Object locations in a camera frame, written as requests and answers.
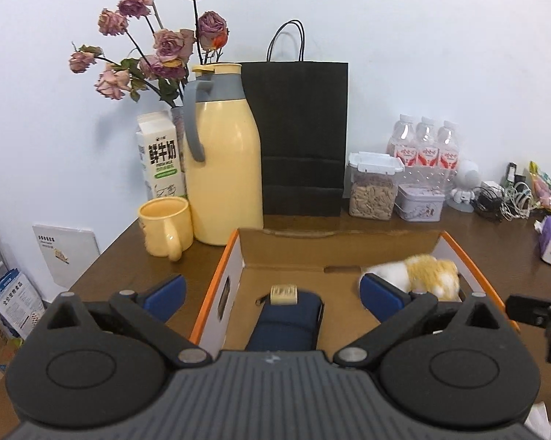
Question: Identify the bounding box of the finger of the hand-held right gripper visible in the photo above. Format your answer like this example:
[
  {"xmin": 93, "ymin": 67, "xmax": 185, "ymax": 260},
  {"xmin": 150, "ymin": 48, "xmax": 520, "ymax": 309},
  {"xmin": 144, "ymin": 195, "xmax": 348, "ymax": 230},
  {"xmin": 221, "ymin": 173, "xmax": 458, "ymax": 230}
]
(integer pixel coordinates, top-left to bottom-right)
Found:
[{"xmin": 506, "ymin": 293, "xmax": 551, "ymax": 328}]

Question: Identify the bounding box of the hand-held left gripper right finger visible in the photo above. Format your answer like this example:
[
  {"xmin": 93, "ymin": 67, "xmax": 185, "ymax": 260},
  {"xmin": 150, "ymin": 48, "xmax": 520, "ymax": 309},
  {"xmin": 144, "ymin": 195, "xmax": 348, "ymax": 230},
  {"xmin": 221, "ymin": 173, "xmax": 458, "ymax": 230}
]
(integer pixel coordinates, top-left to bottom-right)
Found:
[{"xmin": 331, "ymin": 272, "xmax": 507, "ymax": 371}]

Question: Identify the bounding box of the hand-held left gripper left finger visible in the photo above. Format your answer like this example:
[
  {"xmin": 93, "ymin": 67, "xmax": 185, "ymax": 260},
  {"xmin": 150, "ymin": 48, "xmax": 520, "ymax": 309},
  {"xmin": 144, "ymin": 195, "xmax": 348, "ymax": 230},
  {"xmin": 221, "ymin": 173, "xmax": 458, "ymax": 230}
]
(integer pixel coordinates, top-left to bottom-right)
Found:
[{"xmin": 44, "ymin": 274, "xmax": 214, "ymax": 370}]

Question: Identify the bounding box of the orange white plush toy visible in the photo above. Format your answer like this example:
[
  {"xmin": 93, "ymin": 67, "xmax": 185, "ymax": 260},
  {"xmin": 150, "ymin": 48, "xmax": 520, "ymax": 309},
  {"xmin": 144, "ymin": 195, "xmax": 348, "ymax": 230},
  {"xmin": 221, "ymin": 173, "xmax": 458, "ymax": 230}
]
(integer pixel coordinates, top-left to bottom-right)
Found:
[{"xmin": 359, "ymin": 254, "xmax": 464, "ymax": 303}]

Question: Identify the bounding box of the orange cardboard box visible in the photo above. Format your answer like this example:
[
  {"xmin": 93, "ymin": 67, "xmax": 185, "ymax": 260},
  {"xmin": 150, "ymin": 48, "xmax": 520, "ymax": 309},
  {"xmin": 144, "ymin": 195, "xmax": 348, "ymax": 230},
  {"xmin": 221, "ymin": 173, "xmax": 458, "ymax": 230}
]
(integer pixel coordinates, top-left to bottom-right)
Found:
[{"xmin": 190, "ymin": 227, "xmax": 521, "ymax": 353}]

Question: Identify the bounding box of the navy umbrella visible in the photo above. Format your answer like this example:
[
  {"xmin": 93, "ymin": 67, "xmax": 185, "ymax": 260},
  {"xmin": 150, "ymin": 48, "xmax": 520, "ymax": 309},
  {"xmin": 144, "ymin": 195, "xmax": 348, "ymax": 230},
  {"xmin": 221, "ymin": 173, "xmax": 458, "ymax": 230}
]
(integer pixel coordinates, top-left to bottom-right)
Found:
[{"xmin": 245, "ymin": 284, "xmax": 324, "ymax": 353}]

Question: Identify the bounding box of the yellow mug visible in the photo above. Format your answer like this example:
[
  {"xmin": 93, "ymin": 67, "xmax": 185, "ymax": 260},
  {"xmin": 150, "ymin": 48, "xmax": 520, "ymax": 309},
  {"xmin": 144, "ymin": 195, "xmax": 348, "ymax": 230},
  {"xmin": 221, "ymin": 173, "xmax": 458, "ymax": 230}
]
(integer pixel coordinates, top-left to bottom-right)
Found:
[{"xmin": 138, "ymin": 196, "xmax": 194, "ymax": 262}]

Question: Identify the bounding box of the white crumpled paper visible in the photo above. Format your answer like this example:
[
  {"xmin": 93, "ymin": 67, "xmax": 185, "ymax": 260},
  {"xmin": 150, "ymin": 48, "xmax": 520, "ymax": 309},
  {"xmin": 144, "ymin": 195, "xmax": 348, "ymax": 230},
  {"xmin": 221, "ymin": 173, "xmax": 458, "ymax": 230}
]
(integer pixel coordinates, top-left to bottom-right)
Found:
[{"xmin": 524, "ymin": 402, "xmax": 551, "ymax": 440}]

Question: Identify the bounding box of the printed tin box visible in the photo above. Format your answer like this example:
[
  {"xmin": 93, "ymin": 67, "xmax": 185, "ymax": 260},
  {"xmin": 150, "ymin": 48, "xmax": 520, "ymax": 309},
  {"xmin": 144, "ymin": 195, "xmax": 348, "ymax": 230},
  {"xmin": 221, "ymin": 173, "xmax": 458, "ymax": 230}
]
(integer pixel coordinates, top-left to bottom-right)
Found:
[{"xmin": 394, "ymin": 183, "xmax": 447, "ymax": 222}]

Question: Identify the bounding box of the clear seed container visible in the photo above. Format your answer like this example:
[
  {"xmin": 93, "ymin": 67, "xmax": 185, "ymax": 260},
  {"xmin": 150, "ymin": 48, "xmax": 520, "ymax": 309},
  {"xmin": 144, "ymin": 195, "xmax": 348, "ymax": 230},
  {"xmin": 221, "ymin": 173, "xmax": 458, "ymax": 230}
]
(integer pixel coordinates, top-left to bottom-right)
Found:
[{"xmin": 347, "ymin": 151, "xmax": 405, "ymax": 221}]

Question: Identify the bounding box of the white board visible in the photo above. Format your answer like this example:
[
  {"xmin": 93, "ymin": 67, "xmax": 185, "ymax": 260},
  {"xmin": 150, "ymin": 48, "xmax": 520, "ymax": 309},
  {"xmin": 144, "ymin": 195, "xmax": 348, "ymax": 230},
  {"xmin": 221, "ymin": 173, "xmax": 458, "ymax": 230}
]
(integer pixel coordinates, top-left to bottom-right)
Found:
[{"xmin": 32, "ymin": 224, "xmax": 101, "ymax": 287}]

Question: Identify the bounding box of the colourful snack packet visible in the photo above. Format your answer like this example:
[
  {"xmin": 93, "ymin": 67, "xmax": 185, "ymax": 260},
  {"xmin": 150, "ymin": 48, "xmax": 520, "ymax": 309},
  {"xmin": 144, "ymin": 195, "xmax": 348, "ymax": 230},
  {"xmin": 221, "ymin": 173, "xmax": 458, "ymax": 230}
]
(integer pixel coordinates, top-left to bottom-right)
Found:
[{"xmin": 527, "ymin": 161, "xmax": 551, "ymax": 215}]

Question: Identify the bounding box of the yellow thermos jug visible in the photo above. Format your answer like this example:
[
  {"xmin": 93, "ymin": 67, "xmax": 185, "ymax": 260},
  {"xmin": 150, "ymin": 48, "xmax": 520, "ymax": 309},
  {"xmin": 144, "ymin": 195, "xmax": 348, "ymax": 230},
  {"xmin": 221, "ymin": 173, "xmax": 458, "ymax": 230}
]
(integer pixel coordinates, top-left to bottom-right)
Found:
[{"xmin": 182, "ymin": 63, "xmax": 264, "ymax": 246}]

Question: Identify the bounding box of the white milk carton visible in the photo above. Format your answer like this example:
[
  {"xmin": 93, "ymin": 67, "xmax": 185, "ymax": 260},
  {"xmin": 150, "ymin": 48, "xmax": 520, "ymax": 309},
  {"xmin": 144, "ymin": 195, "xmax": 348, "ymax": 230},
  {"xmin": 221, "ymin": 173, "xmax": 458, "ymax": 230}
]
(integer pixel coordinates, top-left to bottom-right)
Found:
[{"xmin": 135, "ymin": 111, "xmax": 187, "ymax": 202}]

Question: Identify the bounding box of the white robot speaker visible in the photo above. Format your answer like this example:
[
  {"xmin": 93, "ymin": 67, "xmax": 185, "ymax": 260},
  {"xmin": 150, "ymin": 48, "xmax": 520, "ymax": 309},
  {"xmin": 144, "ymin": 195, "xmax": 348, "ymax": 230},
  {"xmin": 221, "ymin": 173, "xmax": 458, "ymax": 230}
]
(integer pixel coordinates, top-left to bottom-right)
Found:
[{"xmin": 448, "ymin": 159, "xmax": 484, "ymax": 214}]

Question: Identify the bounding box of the blue printed box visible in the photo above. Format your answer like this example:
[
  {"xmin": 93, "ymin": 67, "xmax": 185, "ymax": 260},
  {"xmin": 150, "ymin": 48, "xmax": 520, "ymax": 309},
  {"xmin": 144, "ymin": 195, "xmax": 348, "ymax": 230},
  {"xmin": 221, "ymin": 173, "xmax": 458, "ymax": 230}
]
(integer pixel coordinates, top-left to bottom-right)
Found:
[{"xmin": 0, "ymin": 268, "xmax": 45, "ymax": 337}]

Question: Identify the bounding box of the clear water bottle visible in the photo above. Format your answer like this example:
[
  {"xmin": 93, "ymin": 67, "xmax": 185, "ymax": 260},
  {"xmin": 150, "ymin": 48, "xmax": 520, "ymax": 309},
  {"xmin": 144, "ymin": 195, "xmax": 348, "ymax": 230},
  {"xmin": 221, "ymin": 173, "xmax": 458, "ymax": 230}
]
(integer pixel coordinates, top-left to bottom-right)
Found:
[
  {"xmin": 414, "ymin": 117, "xmax": 441, "ymax": 186},
  {"xmin": 437, "ymin": 120, "xmax": 464, "ymax": 193},
  {"xmin": 386, "ymin": 114, "xmax": 418, "ymax": 186}
]

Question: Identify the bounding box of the glass vase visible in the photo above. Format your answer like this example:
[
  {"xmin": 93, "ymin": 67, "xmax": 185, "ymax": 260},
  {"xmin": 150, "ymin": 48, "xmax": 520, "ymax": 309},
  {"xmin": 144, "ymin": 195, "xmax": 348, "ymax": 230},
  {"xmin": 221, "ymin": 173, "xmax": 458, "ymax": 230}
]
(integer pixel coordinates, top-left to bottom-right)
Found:
[{"xmin": 171, "ymin": 106, "xmax": 187, "ymax": 172}]

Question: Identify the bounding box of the black paper bag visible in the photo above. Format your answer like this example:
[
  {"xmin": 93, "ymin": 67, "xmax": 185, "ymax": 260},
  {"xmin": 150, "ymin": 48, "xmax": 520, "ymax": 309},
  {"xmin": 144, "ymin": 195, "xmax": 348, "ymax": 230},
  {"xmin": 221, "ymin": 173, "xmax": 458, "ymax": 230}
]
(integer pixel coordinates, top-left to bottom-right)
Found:
[{"xmin": 241, "ymin": 21, "xmax": 349, "ymax": 217}]

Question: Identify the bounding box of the dried pink rose bouquet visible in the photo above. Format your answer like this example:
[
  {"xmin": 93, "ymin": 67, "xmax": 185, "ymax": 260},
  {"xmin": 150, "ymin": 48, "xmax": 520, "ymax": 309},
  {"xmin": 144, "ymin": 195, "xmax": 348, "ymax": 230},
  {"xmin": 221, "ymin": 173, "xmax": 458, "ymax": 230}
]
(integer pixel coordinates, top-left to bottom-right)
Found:
[{"xmin": 69, "ymin": 0, "xmax": 230, "ymax": 108}]

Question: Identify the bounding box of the white cable bundle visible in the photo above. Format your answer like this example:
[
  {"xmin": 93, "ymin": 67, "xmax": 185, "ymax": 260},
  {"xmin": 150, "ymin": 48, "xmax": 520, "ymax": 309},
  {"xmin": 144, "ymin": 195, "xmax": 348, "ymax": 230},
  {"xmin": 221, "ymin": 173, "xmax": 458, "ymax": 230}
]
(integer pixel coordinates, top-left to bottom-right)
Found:
[{"xmin": 481, "ymin": 180, "xmax": 536, "ymax": 221}]

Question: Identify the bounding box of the black cable bundle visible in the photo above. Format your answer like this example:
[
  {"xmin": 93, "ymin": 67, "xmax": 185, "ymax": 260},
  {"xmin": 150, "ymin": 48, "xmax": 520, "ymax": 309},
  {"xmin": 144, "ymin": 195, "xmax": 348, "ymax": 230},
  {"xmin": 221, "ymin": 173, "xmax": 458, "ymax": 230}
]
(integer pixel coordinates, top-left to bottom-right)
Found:
[{"xmin": 474, "ymin": 190, "xmax": 505, "ymax": 223}]

